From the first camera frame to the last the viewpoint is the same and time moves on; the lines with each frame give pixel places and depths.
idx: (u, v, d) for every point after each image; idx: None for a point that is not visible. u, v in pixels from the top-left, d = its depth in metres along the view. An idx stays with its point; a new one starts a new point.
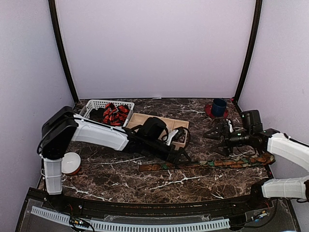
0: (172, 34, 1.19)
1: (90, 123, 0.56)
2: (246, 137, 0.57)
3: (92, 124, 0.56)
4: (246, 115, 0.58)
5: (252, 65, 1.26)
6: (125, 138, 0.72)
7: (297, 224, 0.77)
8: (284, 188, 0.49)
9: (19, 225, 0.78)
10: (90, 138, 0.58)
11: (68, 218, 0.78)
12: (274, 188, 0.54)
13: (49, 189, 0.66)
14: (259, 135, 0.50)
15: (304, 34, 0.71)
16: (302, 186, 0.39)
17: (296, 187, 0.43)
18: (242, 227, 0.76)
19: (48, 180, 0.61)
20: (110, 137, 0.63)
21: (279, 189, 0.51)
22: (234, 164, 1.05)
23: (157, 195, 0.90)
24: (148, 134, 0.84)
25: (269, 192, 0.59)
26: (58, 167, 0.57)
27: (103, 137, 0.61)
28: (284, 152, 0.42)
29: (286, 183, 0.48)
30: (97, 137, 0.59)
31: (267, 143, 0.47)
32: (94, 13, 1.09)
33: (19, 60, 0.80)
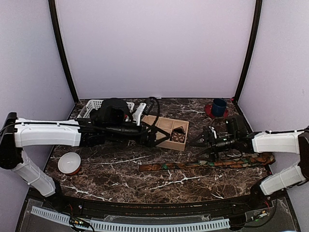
0: (172, 34, 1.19)
1: (34, 124, 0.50)
2: (231, 140, 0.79)
3: (36, 126, 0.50)
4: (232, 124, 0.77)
5: (252, 65, 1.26)
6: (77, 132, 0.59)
7: (297, 224, 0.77)
8: (282, 179, 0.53)
9: (19, 225, 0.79)
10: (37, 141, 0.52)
11: (68, 218, 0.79)
12: (272, 182, 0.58)
13: (43, 192, 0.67)
14: (245, 140, 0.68)
15: (303, 34, 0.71)
16: (297, 169, 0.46)
17: (292, 172, 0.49)
18: (242, 227, 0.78)
19: (34, 184, 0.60)
20: (63, 136, 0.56)
21: (277, 181, 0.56)
22: (234, 164, 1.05)
23: (157, 195, 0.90)
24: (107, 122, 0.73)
25: (268, 188, 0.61)
26: (32, 171, 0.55)
27: (52, 136, 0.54)
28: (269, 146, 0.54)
29: (282, 173, 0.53)
30: (44, 137, 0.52)
31: (254, 144, 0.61)
32: (94, 12, 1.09)
33: (19, 60, 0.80)
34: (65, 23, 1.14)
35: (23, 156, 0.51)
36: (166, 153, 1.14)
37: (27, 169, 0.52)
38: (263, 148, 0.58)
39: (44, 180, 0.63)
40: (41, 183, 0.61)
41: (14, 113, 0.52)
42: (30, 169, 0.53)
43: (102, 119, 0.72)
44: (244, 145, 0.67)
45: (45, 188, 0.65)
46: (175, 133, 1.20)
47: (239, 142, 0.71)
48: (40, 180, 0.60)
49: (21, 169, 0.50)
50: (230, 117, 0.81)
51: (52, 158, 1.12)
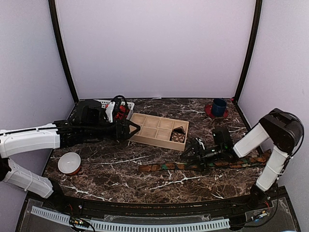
0: (172, 34, 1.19)
1: (15, 133, 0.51)
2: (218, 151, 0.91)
3: (17, 134, 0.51)
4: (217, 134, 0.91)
5: (252, 65, 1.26)
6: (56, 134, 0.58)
7: (297, 224, 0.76)
8: (271, 167, 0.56)
9: (19, 225, 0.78)
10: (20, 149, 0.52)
11: (68, 218, 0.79)
12: (265, 173, 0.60)
13: (43, 194, 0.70)
14: (230, 153, 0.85)
15: (303, 34, 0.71)
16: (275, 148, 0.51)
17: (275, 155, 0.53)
18: (242, 227, 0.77)
19: (29, 189, 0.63)
20: (44, 140, 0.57)
21: (269, 171, 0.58)
22: (234, 164, 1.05)
23: (157, 195, 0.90)
24: (84, 120, 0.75)
25: (264, 181, 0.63)
26: (23, 177, 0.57)
27: (34, 143, 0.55)
28: (248, 144, 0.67)
29: (270, 162, 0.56)
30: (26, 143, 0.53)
31: (239, 151, 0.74)
32: (94, 12, 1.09)
33: (19, 60, 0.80)
34: (66, 23, 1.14)
35: (10, 165, 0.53)
36: (166, 153, 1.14)
37: (18, 176, 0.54)
38: (245, 149, 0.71)
39: (39, 181, 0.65)
40: (36, 186, 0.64)
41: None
42: (21, 175, 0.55)
43: (79, 119, 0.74)
44: (230, 156, 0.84)
45: (41, 190, 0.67)
46: (175, 133, 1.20)
47: (225, 153, 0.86)
48: (34, 183, 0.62)
49: (12, 177, 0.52)
50: (216, 131, 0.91)
51: (52, 158, 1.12)
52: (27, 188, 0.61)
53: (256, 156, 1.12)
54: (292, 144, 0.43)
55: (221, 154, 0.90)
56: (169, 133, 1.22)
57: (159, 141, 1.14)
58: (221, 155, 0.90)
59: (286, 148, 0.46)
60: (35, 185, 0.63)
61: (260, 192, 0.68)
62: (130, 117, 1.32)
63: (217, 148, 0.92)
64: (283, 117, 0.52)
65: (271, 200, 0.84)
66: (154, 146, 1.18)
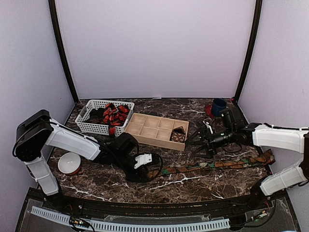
0: (172, 34, 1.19)
1: (66, 129, 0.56)
2: (229, 134, 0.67)
3: (68, 131, 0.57)
4: (226, 114, 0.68)
5: (252, 66, 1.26)
6: (98, 148, 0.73)
7: (297, 224, 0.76)
8: (282, 179, 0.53)
9: (19, 225, 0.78)
10: (61, 144, 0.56)
11: (68, 218, 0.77)
12: (273, 181, 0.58)
13: (47, 192, 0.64)
14: (242, 132, 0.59)
15: (303, 34, 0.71)
16: (299, 170, 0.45)
17: (292, 173, 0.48)
18: (242, 227, 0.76)
19: (39, 181, 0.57)
20: (83, 146, 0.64)
21: (277, 181, 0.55)
22: (235, 164, 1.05)
23: (157, 195, 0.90)
24: (120, 149, 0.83)
25: (268, 187, 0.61)
26: (45, 166, 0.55)
27: (74, 145, 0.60)
28: (269, 139, 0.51)
29: (283, 172, 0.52)
30: (71, 144, 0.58)
31: (253, 137, 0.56)
32: (94, 12, 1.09)
33: (18, 59, 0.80)
34: (66, 23, 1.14)
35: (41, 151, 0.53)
36: (166, 153, 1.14)
37: (41, 164, 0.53)
38: (263, 141, 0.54)
39: (52, 176, 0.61)
40: (48, 180, 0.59)
41: (44, 110, 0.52)
42: (44, 164, 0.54)
43: (117, 146, 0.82)
44: (243, 137, 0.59)
45: (49, 186, 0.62)
46: (175, 133, 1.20)
47: (237, 134, 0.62)
48: (48, 176, 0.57)
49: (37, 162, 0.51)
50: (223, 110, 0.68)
51: (52, 158, 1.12)
52: (38, 179, 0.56)
53: (257, 155, 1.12)
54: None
55: (232, 137, 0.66)
56: (169, 133, 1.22)
57: (159, 141, 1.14)
58: (232, 138, 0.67)
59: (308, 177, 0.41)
60: (47, 181, 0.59)
61: (261, 193, 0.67)
62: (130, 117, 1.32)
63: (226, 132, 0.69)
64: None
65: (271, 200, 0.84)
66: (154, 146, 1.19)
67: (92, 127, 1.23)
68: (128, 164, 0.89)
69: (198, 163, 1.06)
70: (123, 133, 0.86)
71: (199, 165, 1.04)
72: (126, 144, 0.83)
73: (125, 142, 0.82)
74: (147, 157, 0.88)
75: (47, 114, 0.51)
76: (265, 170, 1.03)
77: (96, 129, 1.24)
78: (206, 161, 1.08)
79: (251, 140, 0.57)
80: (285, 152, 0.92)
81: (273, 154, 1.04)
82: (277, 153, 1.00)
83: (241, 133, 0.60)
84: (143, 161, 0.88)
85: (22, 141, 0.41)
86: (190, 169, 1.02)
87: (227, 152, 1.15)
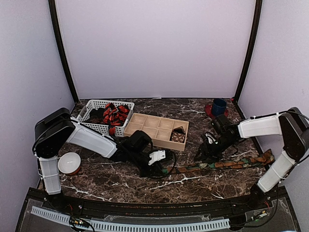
0: (172, 34, 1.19)
1: (86, 127, 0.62)
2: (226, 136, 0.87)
3: (88, 129, 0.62)
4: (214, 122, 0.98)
5: (252, 66, 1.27)
6: (114, 146, 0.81)
7: (297, 224, 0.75)
8: (274, 169, 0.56)
9: (19, 225, 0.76)
10: (79, 140, 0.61)
11: (68, 218, 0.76)
12: (267, 176, 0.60)
13: (49, 191, 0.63)
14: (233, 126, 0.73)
15: (303, 33, 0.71)
16: (284, 152, 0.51)
17: (282, 161, 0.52)
18: (242, 227, 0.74)
19: (46, 180, 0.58)
20: (100, 144, 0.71)
21: (272, 174, 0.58)
22: (234, 164, 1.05)
23: (157, 195, 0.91)
24: (135, 146, 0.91)
25: (265, 183, 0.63)
26: (54, 165, 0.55)
27: (91, 143, 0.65)
28: (255, 128, 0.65)
29: (274, 164, 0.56)
30: (89, 141, 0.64)
31: (243, 129, 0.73)
32: (94, 12, 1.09)
33: (19, 59, 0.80)
34: (66, 23, 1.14)
35: None
36: None
37: (52, 162, 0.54)
38: (250, 131, 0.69)
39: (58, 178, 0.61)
40: (54, 179, 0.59)
41: (64, 109, 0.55)
42: (55, 162, 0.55)
43: (132, 143, 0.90)
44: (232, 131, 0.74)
45: (53, 185, 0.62)
46: (175, 133, 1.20)
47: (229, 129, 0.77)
48: (55, 175, 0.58)
49: (51, 160, 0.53)
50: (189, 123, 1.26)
51: None
52: (45, 177, 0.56)
53: (257, 155, 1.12)
54: (299, 154, 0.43)
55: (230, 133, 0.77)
56: (169, 133, 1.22)
57: (159, 141, 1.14)
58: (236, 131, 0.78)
59: (293, 156, 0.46)
60: (53, 180, 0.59)
61: (260, 193, 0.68)
62: (130, 117, 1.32)
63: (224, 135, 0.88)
64: (299, 119, 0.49)
65: (271, 200, 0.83)
66: (154, 146, 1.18)
67: (92, 127, 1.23)
68: (142, 161, 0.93)
69: (198, 163, 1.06)
70: (138, 131, 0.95)
71: (199, 166, 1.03)
72: (141, 140, 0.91)
73: (139, 138, 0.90)
74: (160, 153, 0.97)
75: (67, 112, 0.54)
76: (264, 170, 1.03)
77: (96, 129, 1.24)
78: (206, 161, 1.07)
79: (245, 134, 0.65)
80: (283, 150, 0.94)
81: (273, 154, 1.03)
82: (276, 153, 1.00)
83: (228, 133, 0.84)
84: (157, 157, 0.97)
85: (45, 137, 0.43)
86: (190, 169, 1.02)
87: (227, 152, 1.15)
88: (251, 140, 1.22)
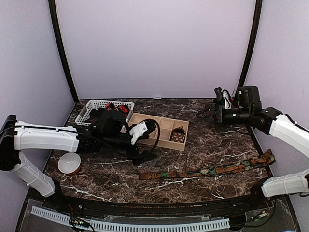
0: (171, 34, 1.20)
1: (33, 128, 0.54)
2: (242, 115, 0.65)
3: (35, 130, 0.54)
4: (245, 92, 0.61)
5: (252, 66, 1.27)
6: (74, 138, 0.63)
7: (297, 224, 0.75)
8: (285, 185, 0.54)
9: (19, 225, 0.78)
10: (34, 144, 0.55)
11: (68, 218, 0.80)
12: (274, 184, 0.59)
13: (44, 193, 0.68)
14: (261, 116, 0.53)
15: (303, 33, 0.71)
16: (304, 181, 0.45)
17: (296, 182, 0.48)
18: (242, 227, 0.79)
19: (33, 184, 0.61)
20: (59, 141, 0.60)
21: (280, 186, 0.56)
22: (236, 168, 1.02)
23: (157, 195, 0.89)
24: (105, 130, 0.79)
25: (269, 188, 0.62)
26: (31, 172, 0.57)
27: (47, 142, 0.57)
28: (289, 137, 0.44)
29: (287, 179, 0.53)
30: (41, 141, 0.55)
31: (271, 126, 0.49)
32: (94, 13, 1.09)
33: (19, 60, 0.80)
34: (66, 23, 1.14)
35: (21, 157, 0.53)
36: (166, 153, 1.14)
37: (26, 170, 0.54)
38: (278, 134, 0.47)
39: (43, 180, 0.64)
40: (40, 182, 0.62)
41: (13, 116, 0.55)
42: (29, 170, 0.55)
43: (101, 128, 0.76)
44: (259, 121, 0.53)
45: (44, 187, 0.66)
46: (175, 133, 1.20)
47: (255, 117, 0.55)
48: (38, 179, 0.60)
49: (20, 170, 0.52)
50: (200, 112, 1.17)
51: (52, 158, 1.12)
52: (30, 182, 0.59)
53: (257, 157, 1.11)
54: None
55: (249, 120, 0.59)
56: (169, 133, 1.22)
57: (158, 141, 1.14)
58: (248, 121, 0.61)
59: None
60: (41, 183, 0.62)
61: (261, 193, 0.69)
62: (130, 117, 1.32)
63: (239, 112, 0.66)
64: None
65: (270, 200, 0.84)
66: (155, 146, 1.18)
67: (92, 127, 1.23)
68: (123, 142, 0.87)
69: (199, 169, 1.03)
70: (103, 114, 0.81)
71: (201, 172, 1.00)
72: (109, 121, 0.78)
73: (107, 120, 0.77)
74: (140, 127, 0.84)
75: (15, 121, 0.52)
76: (265, 170, 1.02)
77: None
78: (208, 167, 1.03)
79: (269, 128, 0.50)
80: (282, 150, 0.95)
81: (273, 154, 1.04)
82: (276, 153, 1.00)
83: (248, 111, 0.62)
84: (138, 133, 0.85)
85: None
86: (190, 175, 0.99)
87: (228, 153, 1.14)
88: (251, 140, 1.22)
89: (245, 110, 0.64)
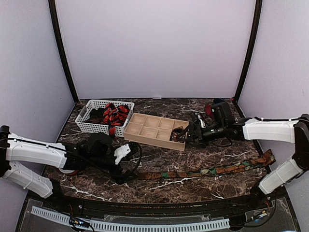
0: (171, 34, 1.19)
1: (24, 142, 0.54)
2: (219, 129, 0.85)
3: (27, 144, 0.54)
4: (217, 108, 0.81)
5: (252, 66, 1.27)
6: (63, 155, 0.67)
7: (297, 224, 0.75)
8: (278, 174, 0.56)
9: (19, 225, 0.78)
10: (25, 158, 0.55)
11: (68, 218, 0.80)
12: (269, 179, 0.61)
13: (43, 194, 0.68)
14: (234, 127, 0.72)
15: (304, 33, 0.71)
16: (292, 162, 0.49)
17: (287, 167, 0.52)
18: (242, 227, 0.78)
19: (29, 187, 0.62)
20: (49, 156, 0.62)
21: (275, 178, 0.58)
22: (236, 168, 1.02)
23: (157, 195, 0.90)
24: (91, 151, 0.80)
25: (267, 185, 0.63)
26: (24, 175, 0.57)
27: (38, 156, 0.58)
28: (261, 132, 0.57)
29: (278, 168, 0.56)
30: (33, 155, 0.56)
31: (245, 131, 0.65)
32: (94, 13, 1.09)
33: (19, 60, 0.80)
34: (65, 23, 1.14)
35: (11, 164, 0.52)
36: (166, 153, 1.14)
37: (18, 174, 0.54)
38: (253, 134, 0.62)
39: (39, 181, 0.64)
40: (36, 184, 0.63)
41: (6, 126, 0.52)
42: (21, 174, 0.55)
43: (88, 148, 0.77)
44: (233, 132, 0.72)
45: (42, 189, 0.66)
46: (176, 133, 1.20)
47: (229, 129, 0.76)
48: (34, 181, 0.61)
49: (11, 175, 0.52)
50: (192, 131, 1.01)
51: None
52: (25, 185, 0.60)
53: (257, 157, 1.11)
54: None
55: (223, 131, 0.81)
56: (169, 133, 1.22)
57: (158, 141, 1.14)
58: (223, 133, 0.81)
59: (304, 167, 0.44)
60: (37, 185, 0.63)
61: (261, 193, 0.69)
62: (130, 117, 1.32)
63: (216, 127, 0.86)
64: None
65: (271, 200, 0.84)
66: (154, 146, 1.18)
67: (92, 127, 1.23)
68: (107, 163, 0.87)
69: (199, 169, 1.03)
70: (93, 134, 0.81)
71: (201, 172, 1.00)
72: (96, 143, 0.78)
73: (93, 143, 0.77)
74: (124, 148, 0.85)
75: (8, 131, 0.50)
76: (264, 170, 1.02)
77: (96, 129, 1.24)
78: (208, 167, 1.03)
79: (244, 134, 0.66)
80: (282, 150, 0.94)
81: (273, 154, 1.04)
82: (276, 153, 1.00)
83: (222, 125, 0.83)
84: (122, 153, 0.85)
85: None
86: (190, 175, 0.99)
87: (228, 153, 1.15)
88: (251, 140, 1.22)
89: (220, 125, 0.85)
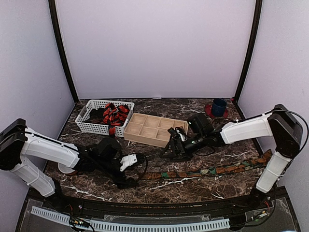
0: (171, 34, 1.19)
1: (42, 138, 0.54)
2: (199, 139, 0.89)
3: (45, 141, 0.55)
4: (193, 121, 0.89)
5: (252, 66, 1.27)
6: (76, 155, 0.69)
7: (297, 224, 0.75)
8: (270, 170, 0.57)
9: (19, 225, 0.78)
10: (40, 153, 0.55)
11: (68, 218, 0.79)
12: (264, 177, 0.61)
13: (44, 193, 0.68)
14: (213, 136, 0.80)
15: (304, 33, 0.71)
16: (277, 153, 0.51)
17: (275, 160, 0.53)
18: (242, 227, 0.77)
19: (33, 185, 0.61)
20: (62, 155, 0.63)
21: (269, 175, 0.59)
22: (236, 168, 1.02)
23: (157, 195, 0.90)
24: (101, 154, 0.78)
25: (263, 185, 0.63)
26: (31, 172, 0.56)
27: (53, 154, 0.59)
28: (240, 132, 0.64)
29: (269, 165, 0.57)
30: (48, 152, 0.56)
31: (224, 136, 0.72)
32: (94, 12, 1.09)
33: (19, 60, 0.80)
34: (65, 23, 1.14)
35: (22, 158, 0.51)
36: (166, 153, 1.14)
37: (26, 170, 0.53)
38: (234, 136, 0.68)
39: (43, 179, 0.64)
40: (40, 182, 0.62)
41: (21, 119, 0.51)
42: (29, 170, 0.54)
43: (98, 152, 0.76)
44: (213, 139, 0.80)
45: (44, 187, 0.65)
46: None
47: (208, 138, 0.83)
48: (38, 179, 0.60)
49: (21, 170, 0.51)
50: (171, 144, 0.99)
51: None
52: (30, 183, 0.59)
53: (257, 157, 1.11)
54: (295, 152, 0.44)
55: (203, 140, 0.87)
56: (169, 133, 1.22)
57: (158, 141, 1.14)
58: (204, 142, 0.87)
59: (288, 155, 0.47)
60: (41, 183, 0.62)
61: (260, 193, 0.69)
62: (130, 117, 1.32)
63: (196, 138, 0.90)
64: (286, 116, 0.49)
65: (271, 200, 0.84)
66: (154, 146, 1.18)
67: (92, 127, 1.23)
68: (114, 168, 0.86)
69: (199, 169, 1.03)
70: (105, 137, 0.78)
71: (201, 172, 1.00)
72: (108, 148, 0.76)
73: (105, 147, 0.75)
74: (131, 158, 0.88)
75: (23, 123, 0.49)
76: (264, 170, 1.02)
77: (96, 129, 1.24)
78: (208, 167, 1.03)
79: (223, 138, 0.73)
80: None
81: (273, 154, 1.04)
82: None
83: (201, 135, 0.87)
84: (128, 163, 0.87)
85: None
86: (190, 175, 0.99)
87: (227, 153, 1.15)
88: (251, 140, 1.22)
89: (199, 136, 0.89)
